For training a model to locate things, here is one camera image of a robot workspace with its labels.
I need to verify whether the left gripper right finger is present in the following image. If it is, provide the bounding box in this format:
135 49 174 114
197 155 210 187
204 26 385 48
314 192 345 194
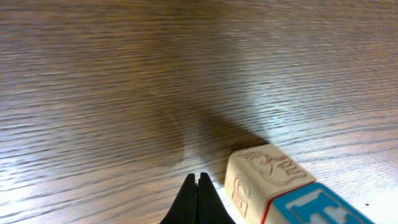
197 172 235 224

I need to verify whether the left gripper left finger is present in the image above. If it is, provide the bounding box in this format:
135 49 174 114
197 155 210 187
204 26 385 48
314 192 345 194
160 174 198 224

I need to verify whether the wooden block red letter side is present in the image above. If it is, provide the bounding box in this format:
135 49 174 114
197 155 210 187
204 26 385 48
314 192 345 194
224 144 317 223

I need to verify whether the wooden block blue H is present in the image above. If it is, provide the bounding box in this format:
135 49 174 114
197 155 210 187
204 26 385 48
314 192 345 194
264 182 374 224

